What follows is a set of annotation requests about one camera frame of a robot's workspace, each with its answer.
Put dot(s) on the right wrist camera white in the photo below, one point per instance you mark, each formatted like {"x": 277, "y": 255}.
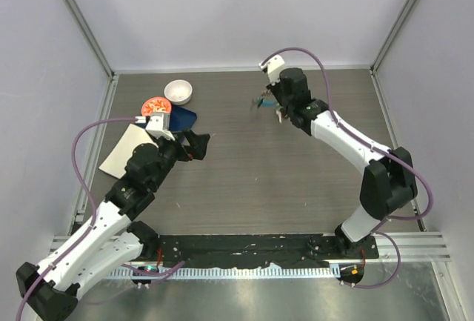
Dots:
{"x": 272, "y": 68}

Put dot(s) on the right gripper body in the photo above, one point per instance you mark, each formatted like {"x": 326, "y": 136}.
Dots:
{"x": 276, "y": 90}

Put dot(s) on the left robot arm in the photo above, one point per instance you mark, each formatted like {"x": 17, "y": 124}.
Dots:
{"x": 112, "y": 235}

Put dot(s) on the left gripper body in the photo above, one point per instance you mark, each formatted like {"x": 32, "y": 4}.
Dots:
{"x": 184, "y": 152}

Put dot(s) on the large keyring with blue handle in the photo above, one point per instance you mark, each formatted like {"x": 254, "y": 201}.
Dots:
{"x": 267, "y": 100}

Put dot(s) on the orange patterned bowl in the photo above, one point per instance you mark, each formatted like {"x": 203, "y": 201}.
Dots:
{"x": 156, "y": 105}

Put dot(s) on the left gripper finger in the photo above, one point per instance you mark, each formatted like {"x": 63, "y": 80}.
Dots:
{"x": 200, "y": 154}
{"x": 193, "y": 140}

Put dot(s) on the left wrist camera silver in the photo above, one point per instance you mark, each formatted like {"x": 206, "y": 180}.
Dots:
{"x": 156, "y": 125}

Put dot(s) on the white bowl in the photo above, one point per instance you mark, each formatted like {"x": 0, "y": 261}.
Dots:
{"x": 178, "y": 92}

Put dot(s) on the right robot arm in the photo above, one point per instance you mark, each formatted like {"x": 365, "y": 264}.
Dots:
{"x": 388, "y": 182}

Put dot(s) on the blue tray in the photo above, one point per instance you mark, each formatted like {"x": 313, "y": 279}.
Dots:
{"x": 180, "y": 119}

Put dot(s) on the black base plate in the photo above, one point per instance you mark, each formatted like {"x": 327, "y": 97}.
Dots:
{"x": 250, "y": 251}

